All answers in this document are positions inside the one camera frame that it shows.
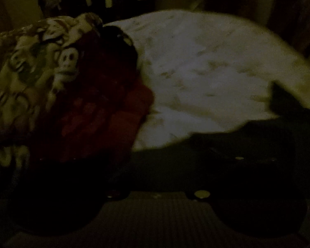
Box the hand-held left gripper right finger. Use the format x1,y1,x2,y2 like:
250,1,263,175
190,123,299,200

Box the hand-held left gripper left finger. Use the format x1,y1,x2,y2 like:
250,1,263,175
28,155,126,202

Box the red cloth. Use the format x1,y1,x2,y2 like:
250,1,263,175
28,28,155,164

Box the white patterned bedsheet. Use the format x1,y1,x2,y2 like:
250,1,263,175
103,9,310,151

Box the printed blanket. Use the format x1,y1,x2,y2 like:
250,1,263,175
0,12,135,168

